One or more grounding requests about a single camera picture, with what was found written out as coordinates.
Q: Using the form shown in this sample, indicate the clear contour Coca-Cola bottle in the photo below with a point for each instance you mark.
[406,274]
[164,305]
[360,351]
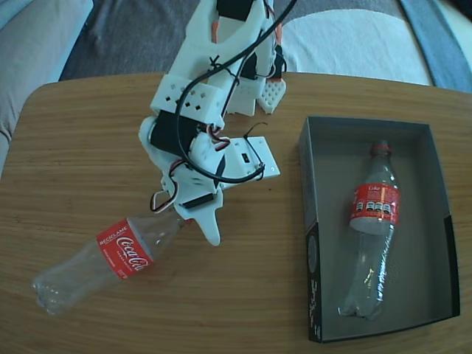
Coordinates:
[123,250]

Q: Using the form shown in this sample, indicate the clear tall Coke bottle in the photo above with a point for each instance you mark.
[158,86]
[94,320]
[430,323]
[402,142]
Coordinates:
[376,206]

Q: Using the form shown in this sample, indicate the grey cardboard box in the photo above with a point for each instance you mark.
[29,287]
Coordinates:
[420,221]

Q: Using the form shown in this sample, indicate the grey striped rug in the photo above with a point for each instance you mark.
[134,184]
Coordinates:
[129,37]

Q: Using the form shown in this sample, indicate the beige sofa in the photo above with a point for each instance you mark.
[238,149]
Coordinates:
[29,55]

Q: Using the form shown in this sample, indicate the white cushion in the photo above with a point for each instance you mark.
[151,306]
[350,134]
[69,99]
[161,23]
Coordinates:
[350,44]

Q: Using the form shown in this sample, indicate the blue-grey blanket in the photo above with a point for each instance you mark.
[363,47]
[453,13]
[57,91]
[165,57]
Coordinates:
[442,37]

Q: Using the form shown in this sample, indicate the flat white camera mount plate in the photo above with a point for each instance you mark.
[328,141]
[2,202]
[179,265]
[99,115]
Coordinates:
[258,155]

